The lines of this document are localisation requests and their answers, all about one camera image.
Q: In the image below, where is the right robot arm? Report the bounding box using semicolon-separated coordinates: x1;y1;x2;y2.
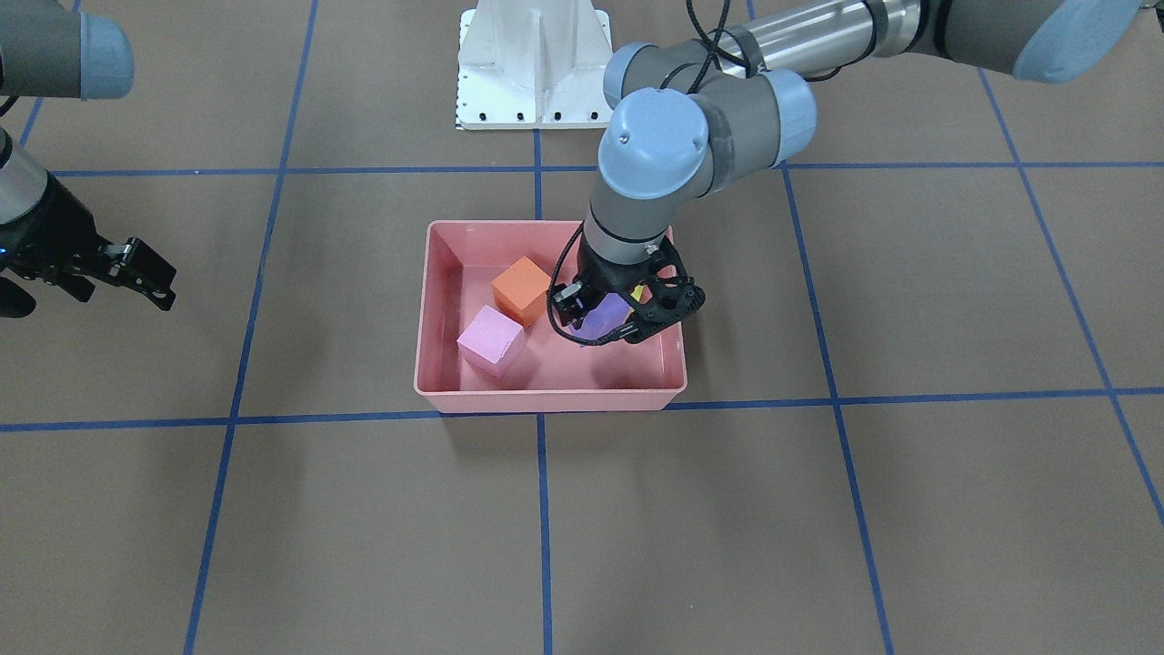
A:
1;1;177;318

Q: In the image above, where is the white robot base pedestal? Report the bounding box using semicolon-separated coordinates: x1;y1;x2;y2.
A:
455;1;613;130

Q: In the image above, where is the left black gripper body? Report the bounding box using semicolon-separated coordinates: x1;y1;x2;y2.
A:
568;238;707;346

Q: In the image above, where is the pink plastic bin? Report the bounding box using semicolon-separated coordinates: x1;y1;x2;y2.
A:
413;220;687;414

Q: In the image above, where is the purple foam block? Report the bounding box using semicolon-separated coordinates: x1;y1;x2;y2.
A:
572;293;633;341

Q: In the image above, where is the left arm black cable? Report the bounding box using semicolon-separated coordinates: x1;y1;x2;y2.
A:
546;0;765;348

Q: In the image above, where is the orange foam block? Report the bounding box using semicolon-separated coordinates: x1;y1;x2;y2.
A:
490;257;551;328

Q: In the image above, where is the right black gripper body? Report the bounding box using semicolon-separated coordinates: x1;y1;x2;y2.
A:
1;173;113;302

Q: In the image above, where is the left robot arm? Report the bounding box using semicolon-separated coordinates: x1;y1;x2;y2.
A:
544;1;1144;347

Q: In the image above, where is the pink foam block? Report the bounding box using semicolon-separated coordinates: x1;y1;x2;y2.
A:
457;306;527;378

